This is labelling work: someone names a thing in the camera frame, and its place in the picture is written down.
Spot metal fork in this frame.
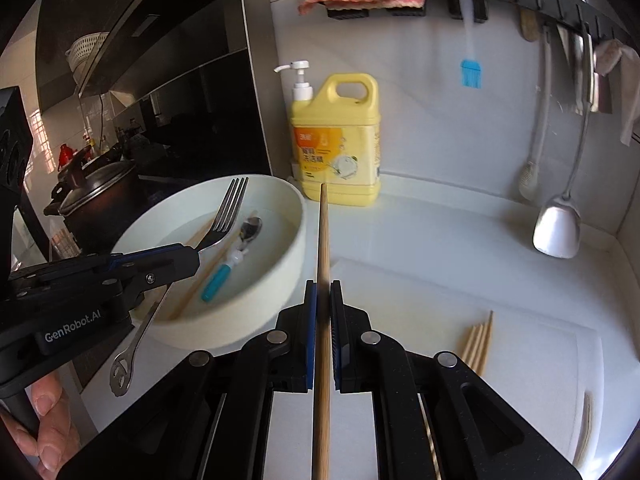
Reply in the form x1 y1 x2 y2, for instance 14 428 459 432
109 176 250 397

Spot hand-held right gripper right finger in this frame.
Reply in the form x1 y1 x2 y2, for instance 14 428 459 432
330 280 583 480

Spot blue handled metal spoon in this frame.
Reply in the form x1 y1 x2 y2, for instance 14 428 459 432
201 216 264 303

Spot white bowl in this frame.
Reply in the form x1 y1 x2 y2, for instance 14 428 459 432
109 174 307 353

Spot person's left hand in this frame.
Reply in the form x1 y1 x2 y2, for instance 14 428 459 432
0 374 81 460

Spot translucent white cutting board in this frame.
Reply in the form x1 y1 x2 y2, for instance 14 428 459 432
270 257 608 480

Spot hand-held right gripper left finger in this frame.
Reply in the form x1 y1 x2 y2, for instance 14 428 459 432
55 280 319 480

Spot white dish brush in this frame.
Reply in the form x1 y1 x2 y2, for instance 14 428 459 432
517 25 553 202

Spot black cooking pot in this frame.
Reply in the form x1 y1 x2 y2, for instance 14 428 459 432
44 157 138 253

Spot hanging metal spatula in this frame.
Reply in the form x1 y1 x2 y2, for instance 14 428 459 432
532 25 595 260

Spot white cloth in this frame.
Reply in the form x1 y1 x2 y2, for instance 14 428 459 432
594 37 640 147

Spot yellow detergent jug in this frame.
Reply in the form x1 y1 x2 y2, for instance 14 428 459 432
273 60 382 208

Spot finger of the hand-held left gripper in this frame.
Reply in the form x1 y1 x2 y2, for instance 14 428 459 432
107 243 199 267
119 255 202 312

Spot wooden spatula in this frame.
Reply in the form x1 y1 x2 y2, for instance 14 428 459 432
502 0 538 41

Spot black range hood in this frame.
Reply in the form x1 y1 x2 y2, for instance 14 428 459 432
35 0 273 181

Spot blue silicone brush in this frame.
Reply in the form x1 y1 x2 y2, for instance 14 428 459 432
459 0 485 88

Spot condiment bottles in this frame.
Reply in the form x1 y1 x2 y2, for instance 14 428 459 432
80 119 151 158

